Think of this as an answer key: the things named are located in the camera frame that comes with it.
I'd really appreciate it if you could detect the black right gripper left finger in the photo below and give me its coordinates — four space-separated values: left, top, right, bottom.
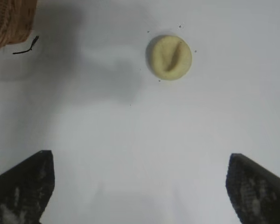
0 150 56 224

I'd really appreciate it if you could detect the brown woven wicker basket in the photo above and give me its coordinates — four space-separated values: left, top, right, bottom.
0 0 38 52

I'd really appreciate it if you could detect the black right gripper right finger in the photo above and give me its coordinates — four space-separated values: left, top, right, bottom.
225 153 280 224

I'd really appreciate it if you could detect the round yellow egg yolk pastry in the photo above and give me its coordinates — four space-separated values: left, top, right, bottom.
146 35 193 81

